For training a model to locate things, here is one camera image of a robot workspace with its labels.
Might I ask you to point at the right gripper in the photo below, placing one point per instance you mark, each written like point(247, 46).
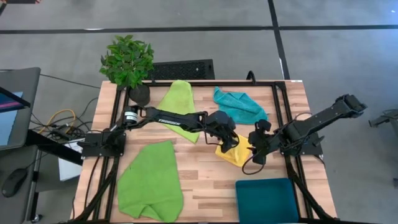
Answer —
point(264, 140)

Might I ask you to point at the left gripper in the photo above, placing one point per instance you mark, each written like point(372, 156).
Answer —
point(222, 124)

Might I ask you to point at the yellow microfiber towel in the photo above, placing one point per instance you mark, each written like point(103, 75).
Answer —
point(237, 155)

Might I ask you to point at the teal microfiber towel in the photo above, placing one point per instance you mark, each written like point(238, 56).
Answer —
point(237, 105)

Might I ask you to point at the lime microfiber towel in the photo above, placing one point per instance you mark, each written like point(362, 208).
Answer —
point(178, 96)

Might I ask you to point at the green microfiber towel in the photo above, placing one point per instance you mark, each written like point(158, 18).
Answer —
point(149, 183)

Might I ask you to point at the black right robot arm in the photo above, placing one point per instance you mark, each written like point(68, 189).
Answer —
point(323, 119)

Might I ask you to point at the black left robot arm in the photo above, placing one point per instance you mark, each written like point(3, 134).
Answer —
point(174, 119)

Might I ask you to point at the teal plastic tray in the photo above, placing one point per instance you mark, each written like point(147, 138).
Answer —
point(267, 202)

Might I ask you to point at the black perforated box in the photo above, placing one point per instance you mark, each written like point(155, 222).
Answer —
point(183, 70)

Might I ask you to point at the potted green plant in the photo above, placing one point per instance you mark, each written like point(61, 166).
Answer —
point(127, 60)

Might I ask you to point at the black floor stand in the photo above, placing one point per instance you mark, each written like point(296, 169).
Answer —
point(387, 117)

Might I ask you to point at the white paper sheet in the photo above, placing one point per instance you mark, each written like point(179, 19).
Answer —
point(68, 169)

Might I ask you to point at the black power strip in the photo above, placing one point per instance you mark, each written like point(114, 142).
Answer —
point(60, 132)

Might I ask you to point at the black desk support bar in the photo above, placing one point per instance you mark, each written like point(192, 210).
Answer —
point(56, 149)

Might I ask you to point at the grey monitor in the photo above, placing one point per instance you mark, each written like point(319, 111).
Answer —
point(21, 81)

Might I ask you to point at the black computer mouse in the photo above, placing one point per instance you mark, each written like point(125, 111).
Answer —
point(14, 183)

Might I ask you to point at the dark grey desk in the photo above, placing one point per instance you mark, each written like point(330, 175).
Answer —
point(9, 211)

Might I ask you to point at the black metal table frame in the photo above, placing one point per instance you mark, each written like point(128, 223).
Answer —
point(217, 83)

